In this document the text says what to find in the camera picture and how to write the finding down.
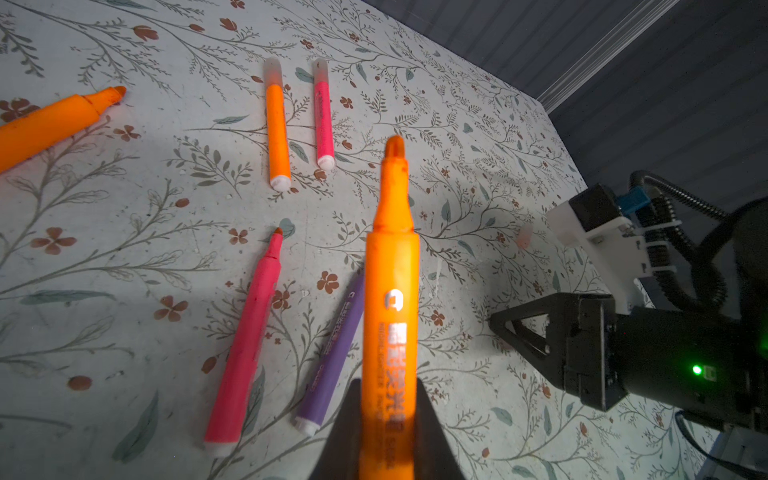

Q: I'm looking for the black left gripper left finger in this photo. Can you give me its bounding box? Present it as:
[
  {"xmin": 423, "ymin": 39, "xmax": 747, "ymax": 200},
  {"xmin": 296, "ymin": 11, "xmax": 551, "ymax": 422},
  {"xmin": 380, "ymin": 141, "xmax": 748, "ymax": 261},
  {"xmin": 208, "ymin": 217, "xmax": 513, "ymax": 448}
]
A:
[{"xmin": 309, "ymin": 379, "xmax": 362, "ymax": 480}]

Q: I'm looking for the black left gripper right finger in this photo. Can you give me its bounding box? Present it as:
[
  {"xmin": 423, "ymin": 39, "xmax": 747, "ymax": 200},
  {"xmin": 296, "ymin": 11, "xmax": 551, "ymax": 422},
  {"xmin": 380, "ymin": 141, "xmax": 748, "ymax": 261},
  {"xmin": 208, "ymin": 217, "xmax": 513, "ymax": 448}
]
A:
[{"xmin": 414, "ymin": 379, "xmax": 465, "ymax": 480}]

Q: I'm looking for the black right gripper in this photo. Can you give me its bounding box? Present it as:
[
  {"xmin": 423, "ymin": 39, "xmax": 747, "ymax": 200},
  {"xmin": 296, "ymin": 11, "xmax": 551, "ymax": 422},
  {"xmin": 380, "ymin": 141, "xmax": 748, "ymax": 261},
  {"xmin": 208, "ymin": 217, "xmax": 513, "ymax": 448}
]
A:
[{"xmin": 488, "ymin": 293, "xmax": 767, "ymax": 429}]

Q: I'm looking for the pink marker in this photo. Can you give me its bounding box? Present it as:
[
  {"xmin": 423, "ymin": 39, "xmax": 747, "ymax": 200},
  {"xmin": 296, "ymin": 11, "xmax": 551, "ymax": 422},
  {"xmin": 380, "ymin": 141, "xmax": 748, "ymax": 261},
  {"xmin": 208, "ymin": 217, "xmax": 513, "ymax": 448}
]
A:
[
  {"xmin": 313, "ymin": 59, "xmax": 336, "ymax": 171},
  {"xmin": 203, "ymin": 228, "xmax": 284, "ymax": 458}
]

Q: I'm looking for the translucent pen cap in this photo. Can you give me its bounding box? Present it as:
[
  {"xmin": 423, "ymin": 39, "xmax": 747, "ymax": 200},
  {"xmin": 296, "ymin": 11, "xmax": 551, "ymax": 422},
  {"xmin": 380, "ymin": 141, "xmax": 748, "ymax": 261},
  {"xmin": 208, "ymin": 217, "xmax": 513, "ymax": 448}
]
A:
[{"xmin": 515, "ymin": 223, "xmax": 534, "ymax": 250}]

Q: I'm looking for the purple marker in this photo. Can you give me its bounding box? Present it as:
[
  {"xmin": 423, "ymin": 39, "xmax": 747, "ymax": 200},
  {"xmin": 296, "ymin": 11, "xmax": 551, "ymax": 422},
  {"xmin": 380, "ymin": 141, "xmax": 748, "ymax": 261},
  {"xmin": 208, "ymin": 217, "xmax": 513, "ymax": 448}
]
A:
[{"xmin": 294, "ymin": 272, "xmax": 364, "ymax": 437}]

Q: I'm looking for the lone orange marker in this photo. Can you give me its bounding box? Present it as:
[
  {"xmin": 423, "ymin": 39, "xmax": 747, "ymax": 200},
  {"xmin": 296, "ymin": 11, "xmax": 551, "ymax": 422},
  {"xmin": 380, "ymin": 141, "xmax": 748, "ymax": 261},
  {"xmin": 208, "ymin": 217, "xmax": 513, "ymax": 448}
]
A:
[{"xmin": 1, "ymin": 86, "xmax": 127, "ymax": 172}]

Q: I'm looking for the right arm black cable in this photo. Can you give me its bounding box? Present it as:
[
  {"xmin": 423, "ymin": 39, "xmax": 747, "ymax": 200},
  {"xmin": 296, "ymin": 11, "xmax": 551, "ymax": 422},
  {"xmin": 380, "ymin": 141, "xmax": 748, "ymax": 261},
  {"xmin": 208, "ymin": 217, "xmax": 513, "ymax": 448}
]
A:
[{"xmin": 628, "ymin": 169, "xmax": 768, "ymax": 316}]

